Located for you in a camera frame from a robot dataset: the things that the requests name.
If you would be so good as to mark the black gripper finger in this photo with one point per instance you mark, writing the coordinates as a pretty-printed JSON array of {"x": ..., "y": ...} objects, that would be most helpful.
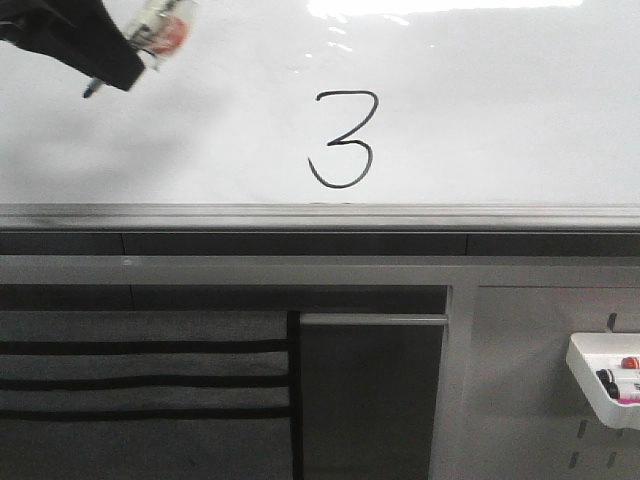
[{"x": 80, "y": 34}]

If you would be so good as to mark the black-tipped white marker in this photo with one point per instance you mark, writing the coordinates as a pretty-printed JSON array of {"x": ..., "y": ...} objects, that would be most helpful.
[{"x": 158, "y": 28}]

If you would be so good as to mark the white whiteboard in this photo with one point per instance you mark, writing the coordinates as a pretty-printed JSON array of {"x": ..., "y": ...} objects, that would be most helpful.
[{"x": 531, "y": 104}]

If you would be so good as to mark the grey fabric pocket organizer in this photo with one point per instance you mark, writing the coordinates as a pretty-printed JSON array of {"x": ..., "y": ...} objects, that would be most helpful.
[{"x": 150, "y": 395}]

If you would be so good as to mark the dark grey cabinet panel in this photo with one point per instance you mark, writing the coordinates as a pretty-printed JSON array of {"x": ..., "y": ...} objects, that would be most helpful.
[{"x": 369, "y": 396}]

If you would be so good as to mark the grey pegboard panel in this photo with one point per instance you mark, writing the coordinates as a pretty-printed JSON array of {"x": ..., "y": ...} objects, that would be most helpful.
[{"x": 521, "y": 413}]

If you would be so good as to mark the white plastic marker tray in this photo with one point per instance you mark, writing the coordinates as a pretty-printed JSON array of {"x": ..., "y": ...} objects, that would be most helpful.
[{"x": 589, "y": 352}]

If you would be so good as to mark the black-capped marker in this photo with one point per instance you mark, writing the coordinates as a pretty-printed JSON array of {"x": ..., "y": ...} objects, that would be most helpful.
[{"x": 618, "y": 375}]

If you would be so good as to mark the red-capped marker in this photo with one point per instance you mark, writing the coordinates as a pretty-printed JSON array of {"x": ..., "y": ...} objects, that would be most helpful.
[{"x": 630, "y": 362}]

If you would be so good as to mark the pink-capped marker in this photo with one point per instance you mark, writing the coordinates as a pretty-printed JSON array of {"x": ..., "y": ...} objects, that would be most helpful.
[{"x": 624, "y": 393}]

